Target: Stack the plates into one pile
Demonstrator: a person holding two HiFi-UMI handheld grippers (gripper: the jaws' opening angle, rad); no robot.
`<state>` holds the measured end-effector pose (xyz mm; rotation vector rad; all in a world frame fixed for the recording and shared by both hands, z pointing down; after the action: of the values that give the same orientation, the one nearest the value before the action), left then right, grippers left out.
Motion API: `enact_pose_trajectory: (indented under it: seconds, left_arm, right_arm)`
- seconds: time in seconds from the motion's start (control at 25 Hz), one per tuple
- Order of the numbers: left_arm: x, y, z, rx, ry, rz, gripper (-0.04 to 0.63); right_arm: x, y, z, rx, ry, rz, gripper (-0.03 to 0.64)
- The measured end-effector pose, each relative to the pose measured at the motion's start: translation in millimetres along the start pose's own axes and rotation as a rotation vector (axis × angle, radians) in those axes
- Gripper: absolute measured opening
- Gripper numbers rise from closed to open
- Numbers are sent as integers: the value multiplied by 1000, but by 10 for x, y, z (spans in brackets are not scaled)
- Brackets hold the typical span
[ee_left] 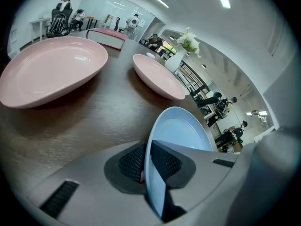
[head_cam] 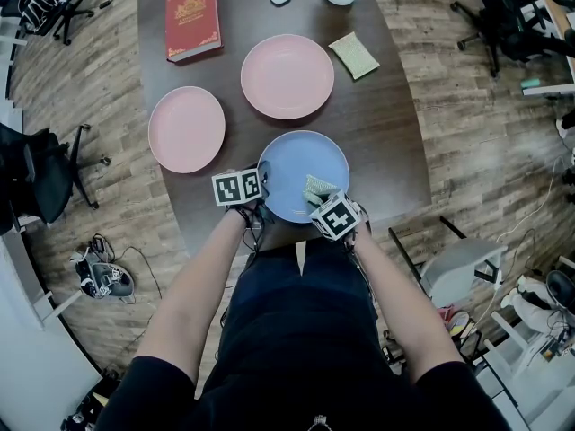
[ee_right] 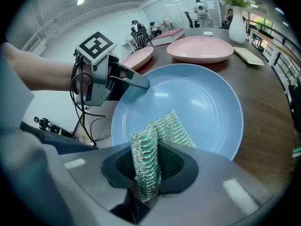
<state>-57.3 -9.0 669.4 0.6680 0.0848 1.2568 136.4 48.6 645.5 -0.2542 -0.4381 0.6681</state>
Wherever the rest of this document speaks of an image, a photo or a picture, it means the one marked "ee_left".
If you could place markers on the white desk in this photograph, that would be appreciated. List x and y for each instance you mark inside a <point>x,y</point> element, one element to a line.
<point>40,22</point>

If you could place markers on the red hardcover book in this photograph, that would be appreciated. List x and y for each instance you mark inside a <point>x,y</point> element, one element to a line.
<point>108,37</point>

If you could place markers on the person's left hand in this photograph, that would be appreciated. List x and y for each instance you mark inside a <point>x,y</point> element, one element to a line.
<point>142,176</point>

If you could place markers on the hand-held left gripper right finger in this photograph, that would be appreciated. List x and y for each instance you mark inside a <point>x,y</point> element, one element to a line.
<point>207,173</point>

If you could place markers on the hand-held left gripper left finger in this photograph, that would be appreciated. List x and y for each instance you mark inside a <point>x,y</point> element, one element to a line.
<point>89,196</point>

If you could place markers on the pink plate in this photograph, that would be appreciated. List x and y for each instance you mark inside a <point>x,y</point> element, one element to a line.
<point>157,76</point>
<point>51,72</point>

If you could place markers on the white vase with flowers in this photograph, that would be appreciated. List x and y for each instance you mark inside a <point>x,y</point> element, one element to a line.
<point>189,41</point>

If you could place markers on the small white oval case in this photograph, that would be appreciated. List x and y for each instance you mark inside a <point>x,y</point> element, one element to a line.
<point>150,54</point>

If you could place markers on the white ceramic vase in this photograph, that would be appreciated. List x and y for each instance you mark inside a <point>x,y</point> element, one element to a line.
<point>175,61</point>

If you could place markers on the white domed backpack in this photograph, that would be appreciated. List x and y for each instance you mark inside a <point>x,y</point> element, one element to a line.
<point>134,22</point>

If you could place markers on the black backpack white stripes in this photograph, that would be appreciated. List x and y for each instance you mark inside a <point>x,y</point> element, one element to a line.
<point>57,23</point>

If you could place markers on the black office chair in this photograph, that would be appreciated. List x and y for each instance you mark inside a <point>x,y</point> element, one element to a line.
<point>207,101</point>
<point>68,18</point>
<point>117,25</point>

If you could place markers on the black metal railing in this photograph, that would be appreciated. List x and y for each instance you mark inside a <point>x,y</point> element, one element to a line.
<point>195,79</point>

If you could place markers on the round wooden table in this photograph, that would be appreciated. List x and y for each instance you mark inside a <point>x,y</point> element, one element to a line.
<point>92,20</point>

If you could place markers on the blue plate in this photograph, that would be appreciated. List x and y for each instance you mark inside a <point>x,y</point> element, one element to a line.
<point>178,131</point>

